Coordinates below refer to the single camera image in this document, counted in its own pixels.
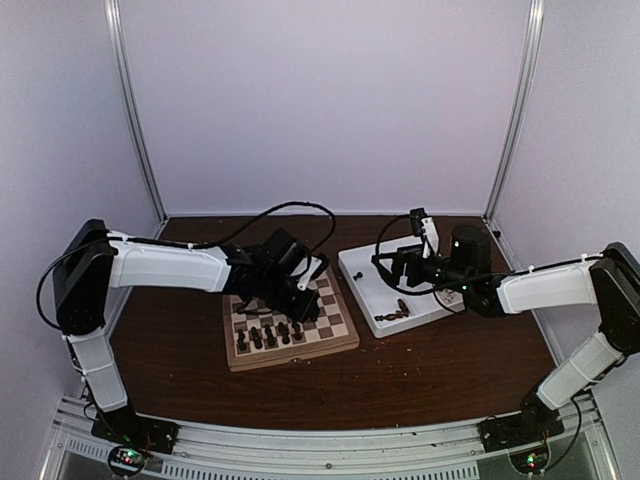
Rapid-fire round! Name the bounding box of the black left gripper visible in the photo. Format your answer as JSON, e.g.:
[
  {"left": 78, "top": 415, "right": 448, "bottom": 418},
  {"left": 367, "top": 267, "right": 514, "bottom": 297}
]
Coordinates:
[{"left": 259, "top": 271, "right": 320, "bottom": 325}]

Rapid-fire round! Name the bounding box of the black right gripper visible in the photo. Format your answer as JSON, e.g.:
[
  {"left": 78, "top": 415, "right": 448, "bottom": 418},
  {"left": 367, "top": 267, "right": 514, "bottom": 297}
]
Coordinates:
[{"left": 372, "top": 243, "right": 473, "bottom": 294}]

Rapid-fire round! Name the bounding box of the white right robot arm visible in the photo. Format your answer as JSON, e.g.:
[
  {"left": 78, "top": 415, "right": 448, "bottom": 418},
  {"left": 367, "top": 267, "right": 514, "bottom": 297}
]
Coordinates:
[{"left": 391, "top": 225, "right": 639, "bottom": 442}]

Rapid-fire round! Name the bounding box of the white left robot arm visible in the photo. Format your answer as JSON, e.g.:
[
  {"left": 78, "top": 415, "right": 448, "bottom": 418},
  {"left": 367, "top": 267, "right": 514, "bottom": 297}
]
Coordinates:
[{"left": 35, "top": 219, "right": 328, "bottom": 444}]

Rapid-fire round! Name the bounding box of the wooden chess board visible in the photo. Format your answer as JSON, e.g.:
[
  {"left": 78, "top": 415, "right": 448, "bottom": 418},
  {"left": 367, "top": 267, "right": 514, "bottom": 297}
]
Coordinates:
[{"left": 222, "top": 268, "right": 360, "bottom": 372}]

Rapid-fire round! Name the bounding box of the dark chess piece crossing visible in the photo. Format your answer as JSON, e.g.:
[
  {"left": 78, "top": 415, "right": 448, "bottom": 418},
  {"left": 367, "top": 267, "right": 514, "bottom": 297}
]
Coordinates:
[{"left": 374, "top": 310, "right": 409, "bottom": 322}]

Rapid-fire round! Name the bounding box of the white plastic divided tray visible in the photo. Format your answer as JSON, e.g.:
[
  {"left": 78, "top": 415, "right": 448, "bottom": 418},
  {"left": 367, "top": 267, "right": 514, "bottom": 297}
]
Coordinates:
[{"left": 338, "top": 244, "right": 464, "bottom": 338}]

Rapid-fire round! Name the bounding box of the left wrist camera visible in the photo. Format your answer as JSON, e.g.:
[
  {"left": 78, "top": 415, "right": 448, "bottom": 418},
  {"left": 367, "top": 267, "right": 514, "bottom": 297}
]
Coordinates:
[{"left": 293, "top": 254, "right": 329, "bottom": 291}]

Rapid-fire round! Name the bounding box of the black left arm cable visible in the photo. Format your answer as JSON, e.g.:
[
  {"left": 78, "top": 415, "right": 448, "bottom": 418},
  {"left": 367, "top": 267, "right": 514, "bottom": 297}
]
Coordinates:
[{"left": 124, "top": 200, "right": 337, "bottom": 261}]

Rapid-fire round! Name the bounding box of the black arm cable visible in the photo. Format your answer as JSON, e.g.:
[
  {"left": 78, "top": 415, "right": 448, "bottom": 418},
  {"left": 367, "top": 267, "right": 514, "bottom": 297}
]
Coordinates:
[
  {"left": 371, "top": 214, "right": 436, "bottom": 296},
  {"left": 124, "top": 200, "right": 337, "bottom": 261}
]

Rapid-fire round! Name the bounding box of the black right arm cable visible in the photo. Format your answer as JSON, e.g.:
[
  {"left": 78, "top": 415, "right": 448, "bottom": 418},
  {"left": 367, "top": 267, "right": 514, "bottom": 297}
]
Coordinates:
[{"left": 371, "top": 214, "right": 436, "bottom": 296}]

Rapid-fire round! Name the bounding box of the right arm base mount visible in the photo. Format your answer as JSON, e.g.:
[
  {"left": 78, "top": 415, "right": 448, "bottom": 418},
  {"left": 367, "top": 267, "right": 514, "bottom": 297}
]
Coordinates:
[{"left": 478, "top": 394, "right": 565, "bottom": 453}]

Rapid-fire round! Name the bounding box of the aluminium front rail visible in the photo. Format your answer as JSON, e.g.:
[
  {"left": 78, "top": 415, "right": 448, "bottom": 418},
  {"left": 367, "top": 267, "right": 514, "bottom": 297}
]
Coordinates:
[{"left": 35, "top": 395, "right": 621, "bottom": 479}]

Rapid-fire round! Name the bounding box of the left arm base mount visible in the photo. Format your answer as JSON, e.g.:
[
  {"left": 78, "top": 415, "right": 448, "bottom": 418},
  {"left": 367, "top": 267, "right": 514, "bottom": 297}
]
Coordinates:
[{"left": 91, "top": 400, "right": 179, "bottom": 454}]

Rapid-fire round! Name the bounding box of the right aluminium frame post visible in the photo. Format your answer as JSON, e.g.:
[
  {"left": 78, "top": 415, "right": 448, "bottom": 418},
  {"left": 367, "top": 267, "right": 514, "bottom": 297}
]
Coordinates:
[{"left": 483, "top": 0, "right": 545, "bottom": 224}]

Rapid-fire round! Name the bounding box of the aluminium frame post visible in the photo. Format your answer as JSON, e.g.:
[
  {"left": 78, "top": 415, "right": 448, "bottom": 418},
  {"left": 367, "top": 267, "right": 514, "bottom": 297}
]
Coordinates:
[
  {"left": 483, "top": 0, "right": 545, "bottom": 224},
  {"left": 104, "top": 0, "right": 168, "bottom": 224}
]

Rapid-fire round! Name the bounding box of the left aluminium frame post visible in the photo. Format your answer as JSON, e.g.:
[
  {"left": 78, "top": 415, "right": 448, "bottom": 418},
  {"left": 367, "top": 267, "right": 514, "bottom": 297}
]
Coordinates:
[{"left": 104, "top": 0, "right": 168, "bottom": 224}]

